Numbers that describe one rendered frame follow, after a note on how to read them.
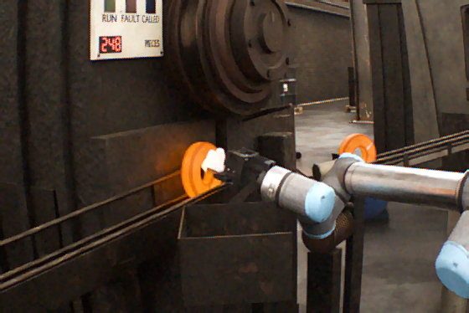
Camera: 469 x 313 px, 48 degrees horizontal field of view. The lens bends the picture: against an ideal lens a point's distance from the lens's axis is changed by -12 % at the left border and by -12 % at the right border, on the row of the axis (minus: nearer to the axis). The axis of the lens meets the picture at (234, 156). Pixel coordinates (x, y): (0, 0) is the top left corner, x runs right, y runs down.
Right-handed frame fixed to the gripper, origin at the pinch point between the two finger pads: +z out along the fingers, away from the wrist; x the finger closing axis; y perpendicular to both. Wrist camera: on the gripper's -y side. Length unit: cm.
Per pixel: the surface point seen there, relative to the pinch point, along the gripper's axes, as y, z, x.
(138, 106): 12.7, 15.2, 11.9
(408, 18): 57, 37, -295
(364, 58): -30, 267, -866
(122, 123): 9.1, 14.2, 18.3
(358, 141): 5, -21, -61
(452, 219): -14, -61, -77
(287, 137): 3.8, -3.8, -39.3
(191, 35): 33.3, 7.9, 4.8
